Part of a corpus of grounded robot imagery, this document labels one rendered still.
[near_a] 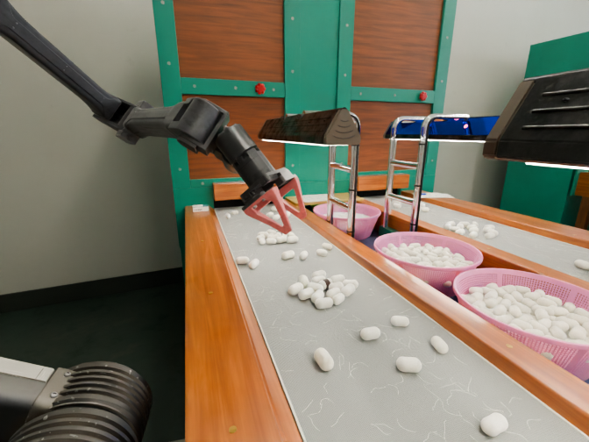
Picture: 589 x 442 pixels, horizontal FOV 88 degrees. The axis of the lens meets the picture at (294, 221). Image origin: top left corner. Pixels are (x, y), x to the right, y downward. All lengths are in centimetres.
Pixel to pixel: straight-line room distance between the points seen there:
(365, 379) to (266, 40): 128
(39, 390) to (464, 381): 51
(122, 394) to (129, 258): 197
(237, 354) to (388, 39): 152
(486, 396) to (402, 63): 149
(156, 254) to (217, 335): 189
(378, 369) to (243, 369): 19
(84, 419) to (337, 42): 148
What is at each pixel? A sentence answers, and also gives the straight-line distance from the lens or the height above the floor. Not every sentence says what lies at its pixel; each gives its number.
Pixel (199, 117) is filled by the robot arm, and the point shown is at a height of 109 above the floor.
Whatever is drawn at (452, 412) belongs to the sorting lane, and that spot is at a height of 74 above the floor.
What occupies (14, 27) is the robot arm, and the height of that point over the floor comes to 125.
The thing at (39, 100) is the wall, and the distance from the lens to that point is 231.
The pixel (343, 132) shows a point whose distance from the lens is 64.
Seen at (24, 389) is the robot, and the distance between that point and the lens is 46.
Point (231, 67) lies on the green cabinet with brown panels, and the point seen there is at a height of 132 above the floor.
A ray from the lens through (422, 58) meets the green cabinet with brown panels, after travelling 181.
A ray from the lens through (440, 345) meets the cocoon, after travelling 55.
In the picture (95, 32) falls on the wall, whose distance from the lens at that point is 230.
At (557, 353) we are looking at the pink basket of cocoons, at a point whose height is 74.
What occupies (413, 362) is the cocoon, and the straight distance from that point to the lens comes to 49.
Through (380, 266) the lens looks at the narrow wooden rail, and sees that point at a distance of 75.
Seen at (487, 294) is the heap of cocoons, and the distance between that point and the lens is 76.
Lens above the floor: 106
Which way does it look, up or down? 16 degrees down
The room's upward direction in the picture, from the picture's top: straight up
